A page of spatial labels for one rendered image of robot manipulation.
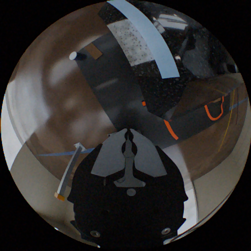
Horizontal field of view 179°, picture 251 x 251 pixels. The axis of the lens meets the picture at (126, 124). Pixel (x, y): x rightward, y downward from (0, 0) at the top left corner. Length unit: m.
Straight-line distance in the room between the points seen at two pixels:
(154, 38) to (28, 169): 6.37
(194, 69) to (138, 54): 0.12
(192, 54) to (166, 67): 0.07
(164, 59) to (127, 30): 0.11
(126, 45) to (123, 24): 0.07
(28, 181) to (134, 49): 6.47
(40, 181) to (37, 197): 1.39
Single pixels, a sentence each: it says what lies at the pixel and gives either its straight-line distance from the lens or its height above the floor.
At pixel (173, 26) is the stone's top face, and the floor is 0.83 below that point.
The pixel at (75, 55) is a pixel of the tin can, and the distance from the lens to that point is 1.04.
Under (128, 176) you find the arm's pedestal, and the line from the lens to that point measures 0.79.
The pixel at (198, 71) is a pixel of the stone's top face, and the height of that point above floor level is 0.83.
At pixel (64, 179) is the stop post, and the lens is 1.41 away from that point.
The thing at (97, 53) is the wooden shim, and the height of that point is 0.03.
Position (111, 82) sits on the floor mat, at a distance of 0.98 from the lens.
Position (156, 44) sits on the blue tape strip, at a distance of 0.18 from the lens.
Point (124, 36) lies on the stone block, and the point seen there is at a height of 0.76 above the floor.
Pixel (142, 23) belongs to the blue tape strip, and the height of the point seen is 0.81.
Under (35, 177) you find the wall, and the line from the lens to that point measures 6.42.
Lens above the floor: 0.97
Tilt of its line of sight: 58 degrees down
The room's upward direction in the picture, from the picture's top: 175 degrees counter-clockwise
